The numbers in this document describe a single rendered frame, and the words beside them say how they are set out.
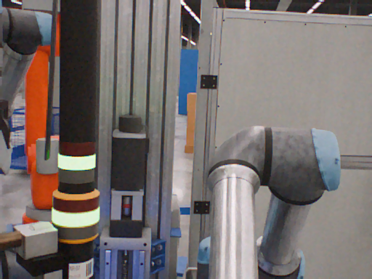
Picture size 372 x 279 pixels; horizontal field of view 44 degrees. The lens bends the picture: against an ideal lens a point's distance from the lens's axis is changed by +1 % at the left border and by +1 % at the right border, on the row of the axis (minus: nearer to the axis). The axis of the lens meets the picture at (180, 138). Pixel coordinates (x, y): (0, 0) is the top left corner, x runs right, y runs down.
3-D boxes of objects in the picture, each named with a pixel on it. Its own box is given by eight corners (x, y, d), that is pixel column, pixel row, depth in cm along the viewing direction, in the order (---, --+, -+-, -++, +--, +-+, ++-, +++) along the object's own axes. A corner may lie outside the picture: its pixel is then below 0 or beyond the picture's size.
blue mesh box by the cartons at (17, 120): (-2, 174, 706) (-3, 110, 691) (35, 159, 830) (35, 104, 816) (54, 179, 694) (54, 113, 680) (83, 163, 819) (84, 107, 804)
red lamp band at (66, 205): (65, 216, 41) (65, 202, 41) (44, 203, 44) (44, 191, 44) (107, 208, 44) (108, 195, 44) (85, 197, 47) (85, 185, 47)
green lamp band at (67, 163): (68, 171, 41) (68, 158, 41) (51, 164, 44) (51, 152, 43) (102, 168, 43) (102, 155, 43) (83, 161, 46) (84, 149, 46)
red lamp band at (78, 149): (68, 157, 41) (69, 143, 41) (51, 151, 43) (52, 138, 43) (102, 154, 43) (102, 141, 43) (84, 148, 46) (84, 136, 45)
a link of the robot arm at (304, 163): (240, 257, 129) (264, 112, 90) (295, 261, 128) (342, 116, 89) (240, 298, 121) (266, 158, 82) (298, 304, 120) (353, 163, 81)
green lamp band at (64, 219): (65, 229, 41) (65, 216, 41) (44, 216, 44) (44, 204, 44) (107, 221, 44) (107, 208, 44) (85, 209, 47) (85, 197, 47)
